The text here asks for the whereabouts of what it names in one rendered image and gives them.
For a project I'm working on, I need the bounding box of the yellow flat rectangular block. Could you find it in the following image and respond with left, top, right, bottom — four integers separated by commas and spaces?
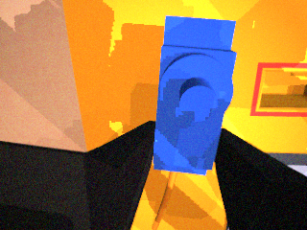
62, 0, 307, 230

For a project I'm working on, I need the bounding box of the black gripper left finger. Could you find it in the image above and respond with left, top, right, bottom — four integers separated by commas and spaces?
0, 121, 155, 230

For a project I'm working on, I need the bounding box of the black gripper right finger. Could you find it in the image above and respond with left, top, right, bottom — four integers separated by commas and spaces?
214, 128, 307, 230

